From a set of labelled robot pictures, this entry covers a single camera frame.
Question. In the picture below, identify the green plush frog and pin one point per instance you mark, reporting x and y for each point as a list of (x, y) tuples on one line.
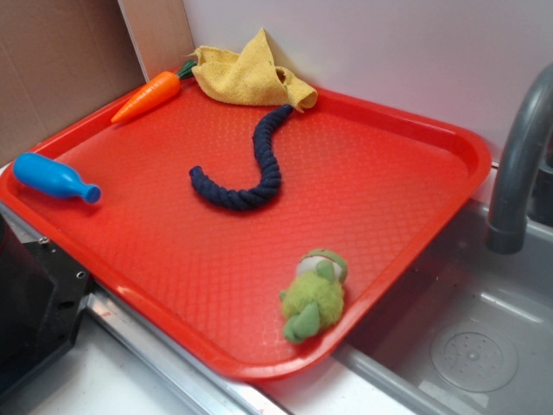
[(315, 299)]

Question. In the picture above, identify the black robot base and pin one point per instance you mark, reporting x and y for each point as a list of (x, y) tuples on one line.
[(43, 295)]

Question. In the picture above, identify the yellow cloth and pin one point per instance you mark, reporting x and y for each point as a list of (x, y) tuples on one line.
[(250, 77)]

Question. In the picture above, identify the orange toy carrot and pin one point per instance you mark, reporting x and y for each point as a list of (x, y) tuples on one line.
[(155, 92)]

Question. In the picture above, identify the light wooden board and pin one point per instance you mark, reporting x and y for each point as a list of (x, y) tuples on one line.
[(159, 32)]

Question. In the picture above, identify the grey plastic sink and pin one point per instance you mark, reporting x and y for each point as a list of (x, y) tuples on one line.
[(463, 330)]

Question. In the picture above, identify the grey faucet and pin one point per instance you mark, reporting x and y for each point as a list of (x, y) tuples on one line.
[(523, 186)]

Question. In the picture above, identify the blue toy bottle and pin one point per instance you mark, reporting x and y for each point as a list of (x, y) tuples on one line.
[(53, 178)]

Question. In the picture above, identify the brown cardboard panel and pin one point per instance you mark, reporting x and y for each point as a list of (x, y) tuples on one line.
[(60, 61)]

